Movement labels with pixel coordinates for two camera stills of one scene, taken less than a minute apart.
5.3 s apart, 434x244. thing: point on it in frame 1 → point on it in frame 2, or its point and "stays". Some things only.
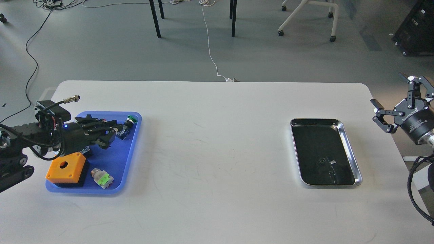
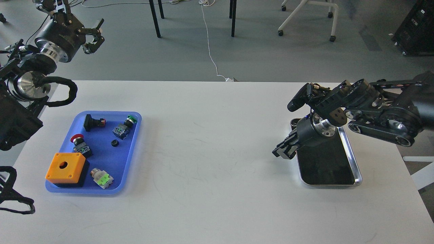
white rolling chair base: x=333 y=38 stays
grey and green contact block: x=102 y=178 stays
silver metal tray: x=324 y=155 stays
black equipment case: x=415 y=37 stays
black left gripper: x=74 y=137 → x=62 y=36
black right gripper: x=415 y=121 → x=307 y=135
